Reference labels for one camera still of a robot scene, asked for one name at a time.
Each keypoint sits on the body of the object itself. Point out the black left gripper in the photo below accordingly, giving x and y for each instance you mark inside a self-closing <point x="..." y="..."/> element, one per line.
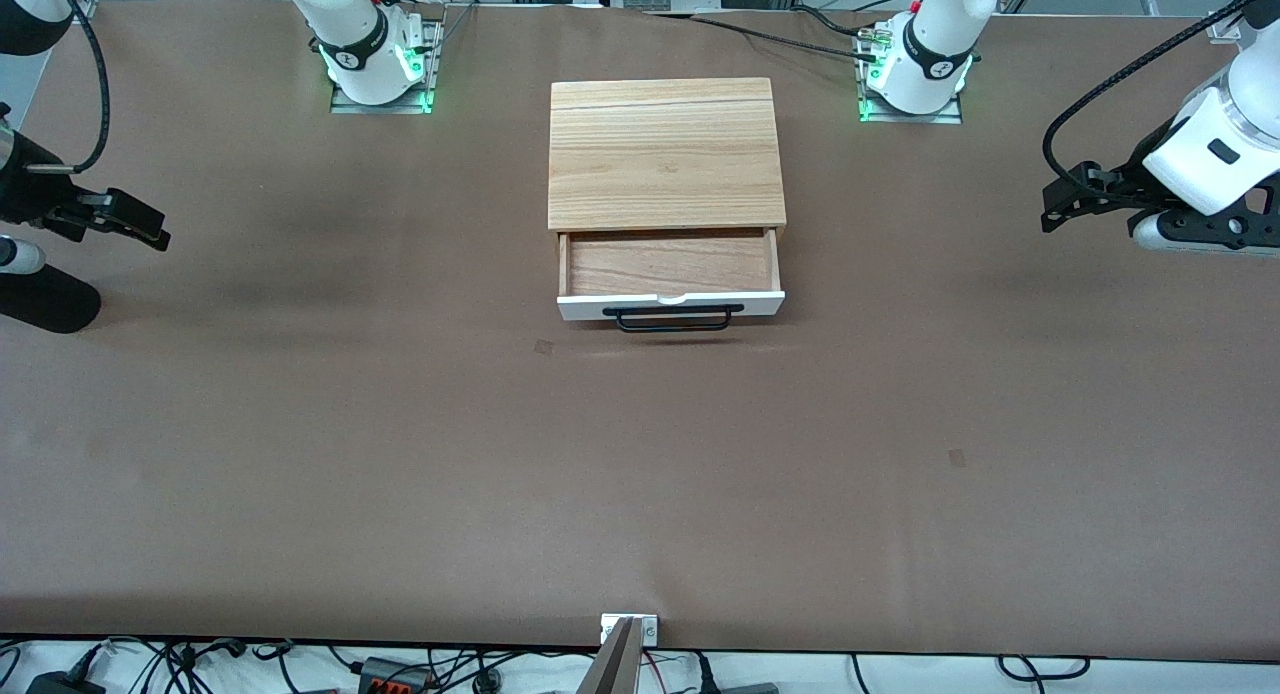
<point x="1128" y="181"/>

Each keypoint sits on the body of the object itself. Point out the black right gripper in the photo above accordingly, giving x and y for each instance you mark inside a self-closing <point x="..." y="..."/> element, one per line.
<point x="22" y="196"/>

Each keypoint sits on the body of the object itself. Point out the light wooden drawer cabinet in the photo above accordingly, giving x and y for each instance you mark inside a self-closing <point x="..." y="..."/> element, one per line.
<point x="665" y="154"/>

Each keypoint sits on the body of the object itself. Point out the black rounded object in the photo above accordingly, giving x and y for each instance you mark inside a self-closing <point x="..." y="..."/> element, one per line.
<point x="45" y="304"/>

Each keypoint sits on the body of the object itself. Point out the black power adapter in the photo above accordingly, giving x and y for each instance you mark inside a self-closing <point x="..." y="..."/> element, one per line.
<point x="60" y="686"/>

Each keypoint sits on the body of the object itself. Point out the black box with red connectors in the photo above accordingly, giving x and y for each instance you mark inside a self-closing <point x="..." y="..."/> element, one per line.
<point x="390" y="679"/>

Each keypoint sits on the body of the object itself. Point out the grey block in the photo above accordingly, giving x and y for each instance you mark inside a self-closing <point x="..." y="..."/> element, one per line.
<point x="750" y="689"/>

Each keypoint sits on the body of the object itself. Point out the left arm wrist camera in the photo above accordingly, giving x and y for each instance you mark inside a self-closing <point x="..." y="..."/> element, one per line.
<point x="1150" y="232"/>

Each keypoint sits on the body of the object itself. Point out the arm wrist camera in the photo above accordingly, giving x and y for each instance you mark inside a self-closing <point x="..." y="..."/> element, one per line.
<point x="1150" y="232"/>
<point x="20" y="255"/>

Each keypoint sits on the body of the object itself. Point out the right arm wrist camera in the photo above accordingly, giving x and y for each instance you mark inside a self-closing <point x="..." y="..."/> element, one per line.
<point x="20" y="255"/>

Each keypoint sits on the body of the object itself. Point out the metal table corner bracket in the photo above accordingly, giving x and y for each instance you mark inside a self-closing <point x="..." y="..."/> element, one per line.
<point x="1220" y="26"/>
<point x="88" y="7"/>

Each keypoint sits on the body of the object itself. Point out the small metal bracket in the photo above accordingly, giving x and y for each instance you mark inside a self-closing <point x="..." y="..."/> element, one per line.
<point x="650" y="629"/>

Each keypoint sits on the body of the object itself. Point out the grey mounting post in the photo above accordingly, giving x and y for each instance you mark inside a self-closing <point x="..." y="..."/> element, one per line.
<point x="612" y="669"/>

